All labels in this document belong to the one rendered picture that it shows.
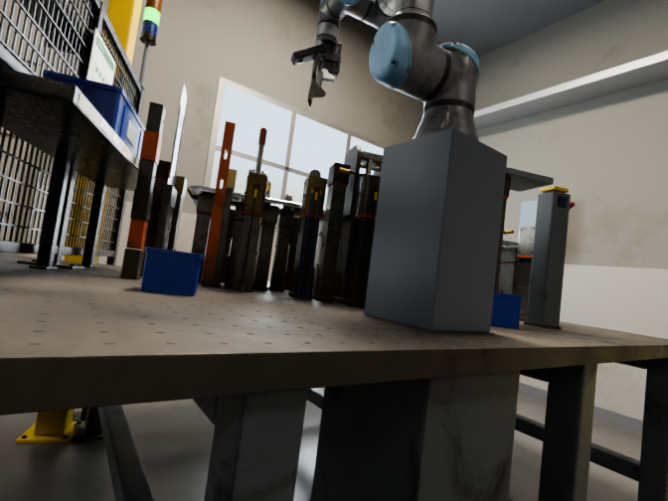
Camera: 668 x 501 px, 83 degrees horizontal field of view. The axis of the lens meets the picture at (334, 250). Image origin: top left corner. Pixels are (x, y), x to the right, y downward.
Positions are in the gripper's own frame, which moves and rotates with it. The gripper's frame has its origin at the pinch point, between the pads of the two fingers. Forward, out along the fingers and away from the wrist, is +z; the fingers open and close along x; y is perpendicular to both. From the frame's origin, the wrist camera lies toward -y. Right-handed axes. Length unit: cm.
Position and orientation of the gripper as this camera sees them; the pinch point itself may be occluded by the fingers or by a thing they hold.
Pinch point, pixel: (312, 97)
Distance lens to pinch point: 134.7
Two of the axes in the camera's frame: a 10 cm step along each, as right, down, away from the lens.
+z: -1.3, 9.9, -0.6
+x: -2.8, 0.3, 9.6
